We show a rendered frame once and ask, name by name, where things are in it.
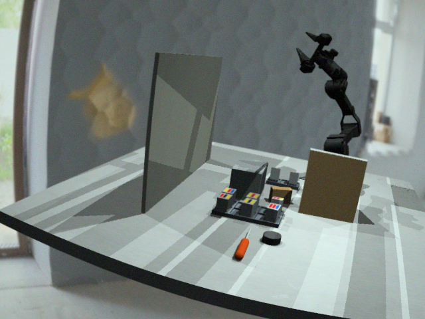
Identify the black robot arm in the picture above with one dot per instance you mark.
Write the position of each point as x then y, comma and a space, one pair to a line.
336, 88

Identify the orange-handled screwdriver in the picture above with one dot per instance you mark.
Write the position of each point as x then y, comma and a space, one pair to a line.
242, 247

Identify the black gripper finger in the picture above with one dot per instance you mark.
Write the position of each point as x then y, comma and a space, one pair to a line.
312, 36
302, 56

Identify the white label with blue, black and red stripes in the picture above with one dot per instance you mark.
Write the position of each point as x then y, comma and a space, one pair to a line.
294, 177

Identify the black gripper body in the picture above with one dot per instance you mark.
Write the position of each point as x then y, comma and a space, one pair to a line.
319, 57

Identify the dark grey short cylinder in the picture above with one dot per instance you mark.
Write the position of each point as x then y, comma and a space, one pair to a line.
271, 238

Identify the grey flat panel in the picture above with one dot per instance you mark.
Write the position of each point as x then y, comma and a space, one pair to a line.
180, 125

